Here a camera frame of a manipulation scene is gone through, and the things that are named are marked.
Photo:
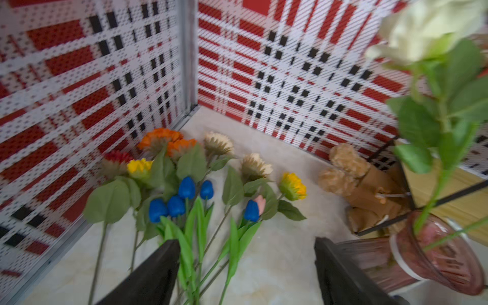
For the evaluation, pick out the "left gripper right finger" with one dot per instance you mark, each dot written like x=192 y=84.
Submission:
x=341 y=281

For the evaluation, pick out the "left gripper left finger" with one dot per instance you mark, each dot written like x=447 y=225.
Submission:
x=152 y=282

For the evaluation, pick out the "pink glass vase with ribbon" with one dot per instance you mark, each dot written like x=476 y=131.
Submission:
x=404 y=259

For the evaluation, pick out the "pale green rose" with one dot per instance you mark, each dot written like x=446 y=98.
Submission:
x=447 y=102

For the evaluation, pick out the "brown teddy bear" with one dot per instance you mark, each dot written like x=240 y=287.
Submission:
x=374 y=196

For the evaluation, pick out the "yellow daisy flower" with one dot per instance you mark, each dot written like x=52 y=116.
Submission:
x=292 y=188

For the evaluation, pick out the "pink tulip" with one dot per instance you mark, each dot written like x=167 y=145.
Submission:
x=261 y=203

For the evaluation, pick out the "small yellow daisy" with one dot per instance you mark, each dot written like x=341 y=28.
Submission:
x=140 y=169

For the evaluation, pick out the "red daisy flower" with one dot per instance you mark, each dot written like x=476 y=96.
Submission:
x=115 y=163

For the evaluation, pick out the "beige daisy flower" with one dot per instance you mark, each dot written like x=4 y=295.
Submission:
x=253 y=167
x=217 y=144

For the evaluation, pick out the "orange daisy flower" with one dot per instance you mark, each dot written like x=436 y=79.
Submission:
x=163 y=139

